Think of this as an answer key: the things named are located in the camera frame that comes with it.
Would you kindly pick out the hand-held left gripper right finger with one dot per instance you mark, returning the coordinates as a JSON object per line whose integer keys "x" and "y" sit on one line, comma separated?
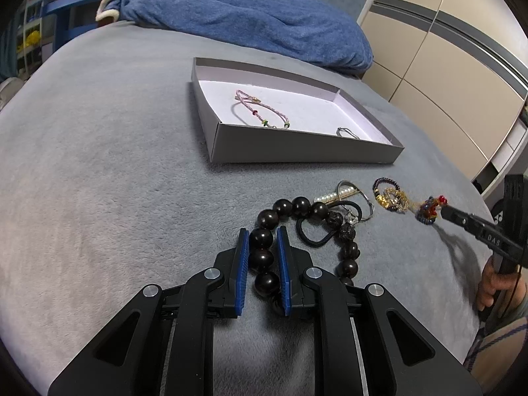
{"x": 284, "y": 273}

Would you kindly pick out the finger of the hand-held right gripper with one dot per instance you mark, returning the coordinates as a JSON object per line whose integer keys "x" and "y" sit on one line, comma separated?
{"x": 474, "y": 229}

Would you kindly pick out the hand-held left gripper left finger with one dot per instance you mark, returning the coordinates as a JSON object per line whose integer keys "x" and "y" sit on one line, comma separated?
{"x": 241, "y": 273}

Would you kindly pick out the grey cardboard box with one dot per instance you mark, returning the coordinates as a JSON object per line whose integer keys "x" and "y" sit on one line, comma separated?
{"x": 231, "y": 132}

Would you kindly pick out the person's right forearm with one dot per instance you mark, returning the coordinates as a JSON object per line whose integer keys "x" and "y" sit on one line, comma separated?
{"x": 501, "y": 346}

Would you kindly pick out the person's right hand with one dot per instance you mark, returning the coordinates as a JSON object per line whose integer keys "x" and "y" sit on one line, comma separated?
{"x": 491, "y": 285}

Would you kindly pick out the silver pearl bangle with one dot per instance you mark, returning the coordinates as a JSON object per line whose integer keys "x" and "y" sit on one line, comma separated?
{"x": 336, "y": 196}

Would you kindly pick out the beige wardrobe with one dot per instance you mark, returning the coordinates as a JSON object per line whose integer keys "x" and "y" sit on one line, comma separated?
{"x": 445, "y": 70}

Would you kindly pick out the grey fleece blanket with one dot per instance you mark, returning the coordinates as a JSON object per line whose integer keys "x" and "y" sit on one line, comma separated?
{"x": 103, "y": 173}

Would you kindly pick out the blue fleece blanket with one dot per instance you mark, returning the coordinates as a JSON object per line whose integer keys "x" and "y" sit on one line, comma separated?
{"x": 247, "y": 20}

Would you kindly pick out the yellow toy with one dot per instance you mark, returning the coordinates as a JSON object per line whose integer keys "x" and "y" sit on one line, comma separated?
{"x": 31, "y": 40}

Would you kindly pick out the blue shelf unit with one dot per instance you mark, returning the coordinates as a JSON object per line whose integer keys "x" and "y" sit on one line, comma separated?
{"x": 57, "y": 8}

